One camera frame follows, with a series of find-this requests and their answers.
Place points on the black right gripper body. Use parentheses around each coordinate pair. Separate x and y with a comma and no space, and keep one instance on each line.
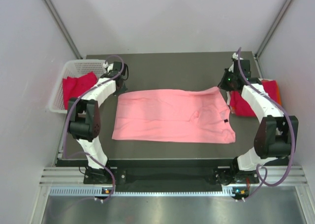
(227,82)

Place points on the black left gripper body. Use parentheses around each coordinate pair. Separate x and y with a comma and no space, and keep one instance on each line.
(123,89)

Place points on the light pink t shirt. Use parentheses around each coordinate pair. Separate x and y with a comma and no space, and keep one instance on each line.
(168,115)

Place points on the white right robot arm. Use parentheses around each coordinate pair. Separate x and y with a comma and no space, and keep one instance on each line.
(277,131)

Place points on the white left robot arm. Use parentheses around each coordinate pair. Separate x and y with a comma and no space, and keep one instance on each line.
(83,115)

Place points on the folded crimson t shirt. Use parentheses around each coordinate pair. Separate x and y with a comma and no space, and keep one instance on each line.
(240,106)

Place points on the crimson t shirt in basket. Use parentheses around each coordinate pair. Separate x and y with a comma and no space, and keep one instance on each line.
(73,88)

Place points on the white perforated plastic basket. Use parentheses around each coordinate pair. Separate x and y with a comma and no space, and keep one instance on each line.
(74,69)

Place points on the folded orange t shirt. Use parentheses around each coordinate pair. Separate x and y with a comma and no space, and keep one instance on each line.
(272,89)

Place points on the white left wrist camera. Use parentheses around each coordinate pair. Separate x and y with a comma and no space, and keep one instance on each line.
(108,68)

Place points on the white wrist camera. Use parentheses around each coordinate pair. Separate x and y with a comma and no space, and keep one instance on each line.
(108,68)
(234,67)

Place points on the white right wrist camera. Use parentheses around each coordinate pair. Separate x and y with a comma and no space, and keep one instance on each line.
(234,67)

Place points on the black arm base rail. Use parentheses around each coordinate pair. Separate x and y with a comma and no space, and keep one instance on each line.
(170,175)

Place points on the grey slotted cable duct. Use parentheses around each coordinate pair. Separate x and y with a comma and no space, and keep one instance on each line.
(104,192)

